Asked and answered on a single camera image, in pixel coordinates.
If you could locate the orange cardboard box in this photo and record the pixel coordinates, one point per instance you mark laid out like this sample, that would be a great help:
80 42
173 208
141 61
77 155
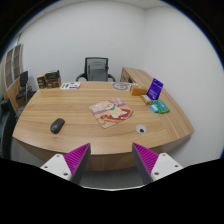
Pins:
137 90

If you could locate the black computer mouse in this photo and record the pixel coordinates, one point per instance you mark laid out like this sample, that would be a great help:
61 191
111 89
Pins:
57 125

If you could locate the wooden side cabinet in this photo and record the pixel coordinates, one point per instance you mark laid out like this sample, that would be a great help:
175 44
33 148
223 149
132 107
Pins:
132 75

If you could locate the wooden desk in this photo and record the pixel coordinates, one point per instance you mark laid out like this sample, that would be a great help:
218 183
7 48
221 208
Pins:
111 148

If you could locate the green flat box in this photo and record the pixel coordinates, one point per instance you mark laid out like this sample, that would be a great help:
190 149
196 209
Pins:
161 106

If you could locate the dark brown large box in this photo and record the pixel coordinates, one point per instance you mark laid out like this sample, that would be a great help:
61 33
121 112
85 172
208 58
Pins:
53 79

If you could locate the black chair at left edge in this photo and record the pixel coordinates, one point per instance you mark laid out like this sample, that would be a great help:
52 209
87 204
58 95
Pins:
7 125

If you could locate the wooden bookshelf cabinet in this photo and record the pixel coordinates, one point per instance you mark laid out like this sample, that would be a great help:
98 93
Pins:
11 68

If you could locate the white green leaflet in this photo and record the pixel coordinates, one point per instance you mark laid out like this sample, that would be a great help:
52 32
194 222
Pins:
70 85

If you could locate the cartoon printed mouse pad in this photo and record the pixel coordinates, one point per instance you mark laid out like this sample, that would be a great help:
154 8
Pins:
111 112

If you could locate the dark brown small box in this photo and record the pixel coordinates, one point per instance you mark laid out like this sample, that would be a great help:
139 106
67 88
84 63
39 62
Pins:
41 81

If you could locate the blue small box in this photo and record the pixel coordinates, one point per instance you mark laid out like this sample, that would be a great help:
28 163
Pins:
154 108

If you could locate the black mesh office chair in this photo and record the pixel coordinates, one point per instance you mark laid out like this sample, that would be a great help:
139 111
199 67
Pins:
96 69

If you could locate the black visitor chair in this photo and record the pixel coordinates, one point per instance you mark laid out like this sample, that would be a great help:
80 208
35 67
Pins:
24 89

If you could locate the round patterned coaster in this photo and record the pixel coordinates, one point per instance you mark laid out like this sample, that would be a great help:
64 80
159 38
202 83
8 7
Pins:
121 86

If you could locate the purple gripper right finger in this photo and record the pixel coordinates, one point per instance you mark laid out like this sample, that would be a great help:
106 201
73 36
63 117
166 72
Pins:
153 166

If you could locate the yellow small box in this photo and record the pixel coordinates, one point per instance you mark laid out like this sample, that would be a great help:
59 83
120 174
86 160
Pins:
146 99

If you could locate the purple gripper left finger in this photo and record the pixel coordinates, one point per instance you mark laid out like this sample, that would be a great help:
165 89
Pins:
70 166

